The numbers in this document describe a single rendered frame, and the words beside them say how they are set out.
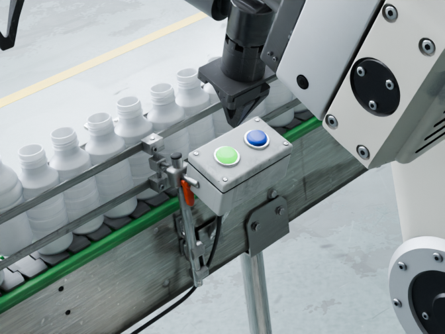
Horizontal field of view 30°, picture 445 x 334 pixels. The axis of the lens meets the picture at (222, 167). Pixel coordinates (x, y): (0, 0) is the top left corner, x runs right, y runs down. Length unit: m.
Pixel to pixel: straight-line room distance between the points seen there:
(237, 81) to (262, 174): 0.21
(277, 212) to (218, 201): 0.32
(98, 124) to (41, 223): 0.16
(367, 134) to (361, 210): 2.50
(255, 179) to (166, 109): 0.19
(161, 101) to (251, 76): 0.27
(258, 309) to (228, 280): 1.09
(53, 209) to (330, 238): 1.76
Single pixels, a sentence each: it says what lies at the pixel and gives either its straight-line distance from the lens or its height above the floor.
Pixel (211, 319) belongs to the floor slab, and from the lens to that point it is 2.60.
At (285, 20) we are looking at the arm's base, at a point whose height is 1.53.
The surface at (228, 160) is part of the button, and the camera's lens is 1.18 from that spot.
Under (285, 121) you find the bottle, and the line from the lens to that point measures 1.47.
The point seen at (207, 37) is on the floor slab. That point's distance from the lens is 4.52.
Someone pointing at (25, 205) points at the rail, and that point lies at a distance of 1.18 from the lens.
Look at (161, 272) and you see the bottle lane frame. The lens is 1.36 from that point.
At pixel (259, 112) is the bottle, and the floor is 1.05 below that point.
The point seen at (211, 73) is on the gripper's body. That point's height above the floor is 1.27.
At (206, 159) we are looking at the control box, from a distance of 1.18.
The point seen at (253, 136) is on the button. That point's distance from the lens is 1.21.
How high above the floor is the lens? 1.72
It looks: 31 degrees down
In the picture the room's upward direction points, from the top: 8 degrees counter-clockwise
